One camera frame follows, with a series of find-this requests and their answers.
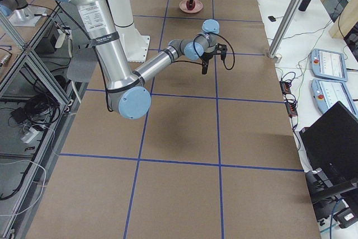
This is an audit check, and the upper blue teach pendant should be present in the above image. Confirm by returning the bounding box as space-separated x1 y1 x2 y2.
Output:
310 49 348 82

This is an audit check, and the lower blue teach pendant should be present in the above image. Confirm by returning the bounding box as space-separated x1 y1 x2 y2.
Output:
311 78 357 116

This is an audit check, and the black laptop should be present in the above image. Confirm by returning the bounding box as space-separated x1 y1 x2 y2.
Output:
299 101 357 180

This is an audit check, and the small black square device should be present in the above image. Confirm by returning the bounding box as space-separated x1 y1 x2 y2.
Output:
268 16 276 22

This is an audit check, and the aluminium frame post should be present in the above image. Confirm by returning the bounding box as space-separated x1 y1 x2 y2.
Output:
267 0 302 63

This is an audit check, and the red apple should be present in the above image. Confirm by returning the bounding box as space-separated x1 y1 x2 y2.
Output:
186 1 196 11

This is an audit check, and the pink plate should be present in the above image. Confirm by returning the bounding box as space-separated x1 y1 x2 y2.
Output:
179 0 203 14

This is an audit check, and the blue teach pendant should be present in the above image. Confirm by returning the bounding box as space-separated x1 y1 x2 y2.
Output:
310 49 348 82
311 78 357 116

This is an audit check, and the black orange power strip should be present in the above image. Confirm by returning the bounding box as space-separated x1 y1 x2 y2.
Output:
280 81 298 118

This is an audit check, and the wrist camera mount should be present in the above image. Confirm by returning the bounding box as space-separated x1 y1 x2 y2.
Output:
214 43 228 62

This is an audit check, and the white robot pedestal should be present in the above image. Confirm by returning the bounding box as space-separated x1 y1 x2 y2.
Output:
108 0 150 63

